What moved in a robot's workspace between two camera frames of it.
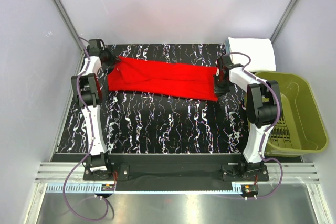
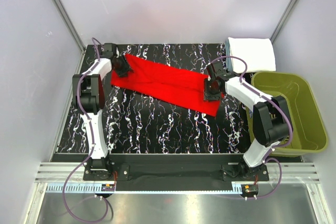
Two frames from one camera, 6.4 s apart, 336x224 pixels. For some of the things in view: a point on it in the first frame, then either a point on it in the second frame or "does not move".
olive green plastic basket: [301, 128] does not move
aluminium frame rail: [292, 172] does not move
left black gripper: [113, 59] to [123, 73]
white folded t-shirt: [261, 51] does not move
